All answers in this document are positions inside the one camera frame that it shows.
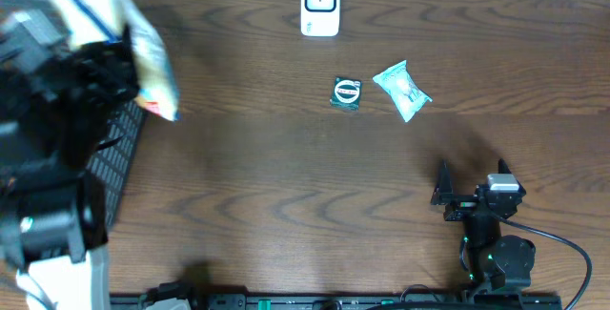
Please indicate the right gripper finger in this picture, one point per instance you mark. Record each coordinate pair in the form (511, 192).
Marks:
(506, 181)
(443, 192)

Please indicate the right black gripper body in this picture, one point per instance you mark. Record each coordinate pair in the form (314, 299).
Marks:
(461, 208)

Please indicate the light green candy packet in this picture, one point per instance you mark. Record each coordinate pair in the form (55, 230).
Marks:
(407, 96)

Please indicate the green Zam-Buk tin box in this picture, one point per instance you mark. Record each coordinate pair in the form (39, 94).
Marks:
(346, 94)

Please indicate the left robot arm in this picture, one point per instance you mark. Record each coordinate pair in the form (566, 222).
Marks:
(56, 108)

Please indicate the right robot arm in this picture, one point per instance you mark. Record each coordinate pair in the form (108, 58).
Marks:
(497, 264)

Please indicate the white barcode scanner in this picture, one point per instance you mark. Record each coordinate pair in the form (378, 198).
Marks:
(319, 18)

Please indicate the grey plastic mesh basket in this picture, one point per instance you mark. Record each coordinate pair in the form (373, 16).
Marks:
(111, 165)

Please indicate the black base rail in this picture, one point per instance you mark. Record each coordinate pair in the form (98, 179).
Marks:
(178, 295)

